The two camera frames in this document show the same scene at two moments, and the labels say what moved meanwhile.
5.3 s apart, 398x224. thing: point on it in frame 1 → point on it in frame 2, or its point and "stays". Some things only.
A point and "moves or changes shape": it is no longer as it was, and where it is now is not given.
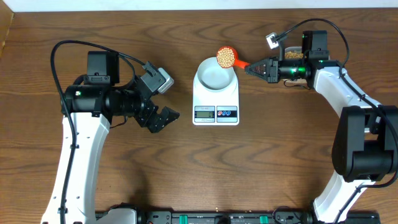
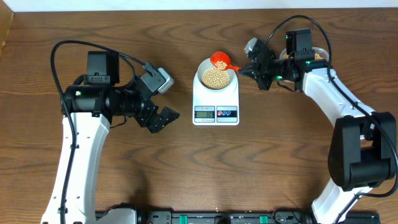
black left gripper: [143, 116] stays
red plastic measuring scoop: [227, 57] moves or changes shape
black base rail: [237, 216] stays
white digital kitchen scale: [215, 107] stays
